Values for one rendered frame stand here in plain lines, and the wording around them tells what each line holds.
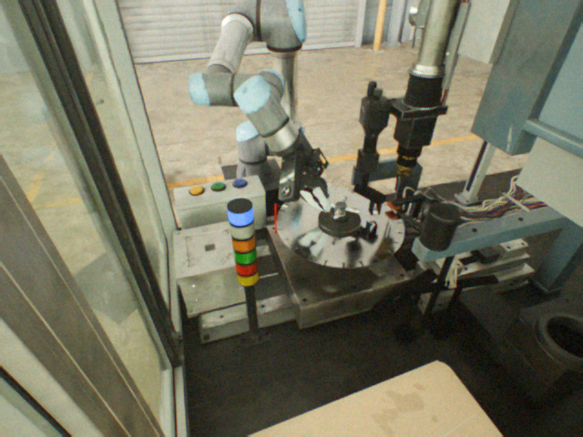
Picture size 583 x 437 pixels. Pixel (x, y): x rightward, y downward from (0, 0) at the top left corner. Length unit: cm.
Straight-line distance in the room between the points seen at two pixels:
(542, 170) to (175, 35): 630
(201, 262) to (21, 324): 66
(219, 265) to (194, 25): 592
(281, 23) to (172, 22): 547
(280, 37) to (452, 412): 107
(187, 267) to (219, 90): 42
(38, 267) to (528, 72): 69
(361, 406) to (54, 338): 66
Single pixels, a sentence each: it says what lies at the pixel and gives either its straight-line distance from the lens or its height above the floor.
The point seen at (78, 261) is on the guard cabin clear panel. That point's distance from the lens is 41.
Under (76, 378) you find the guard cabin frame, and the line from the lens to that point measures 32.
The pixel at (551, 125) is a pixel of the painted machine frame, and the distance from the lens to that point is 56.
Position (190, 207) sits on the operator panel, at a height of 89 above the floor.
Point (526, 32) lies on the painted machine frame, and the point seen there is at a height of 140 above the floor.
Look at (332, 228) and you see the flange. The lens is 87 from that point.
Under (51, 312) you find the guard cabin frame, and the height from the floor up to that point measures 132.
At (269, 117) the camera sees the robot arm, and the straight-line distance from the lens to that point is 75.
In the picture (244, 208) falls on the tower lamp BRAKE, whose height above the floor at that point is 116.
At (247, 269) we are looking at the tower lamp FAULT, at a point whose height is 102.
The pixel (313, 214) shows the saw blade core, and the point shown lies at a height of 95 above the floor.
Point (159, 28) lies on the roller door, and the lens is 660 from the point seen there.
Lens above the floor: 151
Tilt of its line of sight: 38 degrees down
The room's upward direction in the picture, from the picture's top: straight up
